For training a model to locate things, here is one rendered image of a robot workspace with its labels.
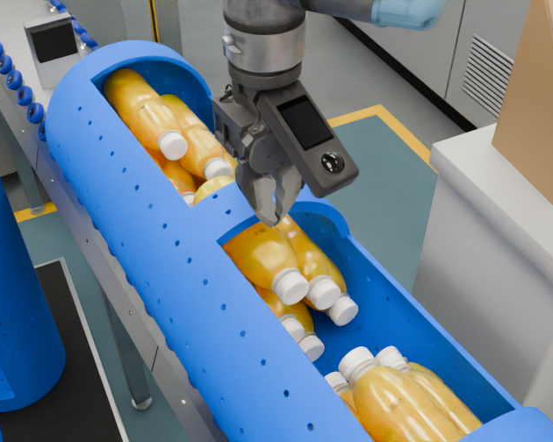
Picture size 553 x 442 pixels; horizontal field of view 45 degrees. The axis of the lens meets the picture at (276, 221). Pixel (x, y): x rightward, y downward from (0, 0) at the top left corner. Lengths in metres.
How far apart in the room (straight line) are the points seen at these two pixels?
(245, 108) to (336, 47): 2.92
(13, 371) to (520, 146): 1.35
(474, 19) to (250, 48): 2.27
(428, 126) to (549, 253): 2.20
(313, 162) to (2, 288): 1.15
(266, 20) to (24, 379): 1.46
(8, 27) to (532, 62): 1.37
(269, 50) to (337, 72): 2.80
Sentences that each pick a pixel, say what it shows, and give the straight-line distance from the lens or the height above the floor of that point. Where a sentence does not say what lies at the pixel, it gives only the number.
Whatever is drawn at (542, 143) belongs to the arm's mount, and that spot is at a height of 1.22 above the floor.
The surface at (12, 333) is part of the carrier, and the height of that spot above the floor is 0.45.
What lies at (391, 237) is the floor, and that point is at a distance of 2.53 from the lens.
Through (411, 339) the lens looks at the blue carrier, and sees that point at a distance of 0.90.
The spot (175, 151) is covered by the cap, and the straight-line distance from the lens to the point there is 1.02.
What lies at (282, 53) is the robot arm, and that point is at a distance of 0.62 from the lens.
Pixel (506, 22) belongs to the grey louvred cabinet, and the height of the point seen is 0.58.
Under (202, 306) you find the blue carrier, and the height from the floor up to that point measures 1.18.
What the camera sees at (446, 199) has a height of 1.07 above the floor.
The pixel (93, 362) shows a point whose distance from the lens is 2.03.
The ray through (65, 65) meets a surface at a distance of 1.63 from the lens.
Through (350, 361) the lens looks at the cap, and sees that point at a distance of 0.73.
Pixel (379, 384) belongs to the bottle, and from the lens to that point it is 0.70.
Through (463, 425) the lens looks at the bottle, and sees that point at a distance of 0.75.
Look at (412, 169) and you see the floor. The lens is 2.84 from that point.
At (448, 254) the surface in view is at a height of 0.97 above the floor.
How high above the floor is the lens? 1.78
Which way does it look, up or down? 44 degrees down
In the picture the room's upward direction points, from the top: straight up
